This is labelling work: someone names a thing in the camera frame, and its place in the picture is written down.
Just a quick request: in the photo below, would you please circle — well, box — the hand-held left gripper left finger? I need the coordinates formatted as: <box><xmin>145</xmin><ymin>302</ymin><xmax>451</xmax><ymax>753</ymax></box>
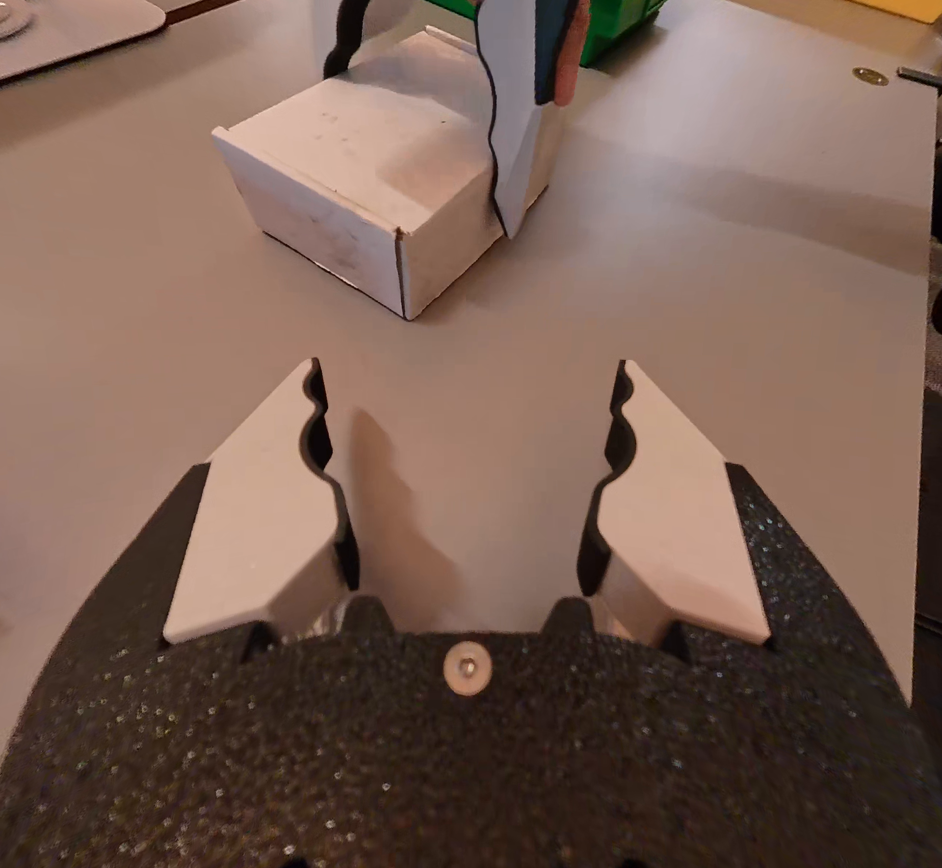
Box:
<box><xmin>162</xmin><ymin>357</ymin><xmax>362</xmax><ymax>647</ymax></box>

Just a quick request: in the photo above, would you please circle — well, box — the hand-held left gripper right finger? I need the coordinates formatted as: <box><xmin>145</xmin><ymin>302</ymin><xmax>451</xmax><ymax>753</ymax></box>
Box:
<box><xmin>576</xmin><ymin>359</ymin><xmax>772</xmax><ymax>647</ymax></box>

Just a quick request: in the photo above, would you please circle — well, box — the white cardboard mailer box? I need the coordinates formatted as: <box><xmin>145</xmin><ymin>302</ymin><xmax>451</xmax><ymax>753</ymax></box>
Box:
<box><xmin>212</xmin><ymin>28</ymin><xmax>564</xmax><ymax>321</ymax></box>

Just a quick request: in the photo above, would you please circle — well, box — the grey desk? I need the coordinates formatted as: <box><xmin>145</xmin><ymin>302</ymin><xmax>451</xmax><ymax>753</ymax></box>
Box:
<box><xmin>0</xmin><ymin>0</ymin><xmax>939</xmax><ymax>868</ymax></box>

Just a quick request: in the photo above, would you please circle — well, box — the person's right hand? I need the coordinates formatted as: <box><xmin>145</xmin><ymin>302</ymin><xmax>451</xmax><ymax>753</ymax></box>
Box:
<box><xmin>553</xmin><ymin>0</ymin><xmax>599</xmax><ymax>107</ymax></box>

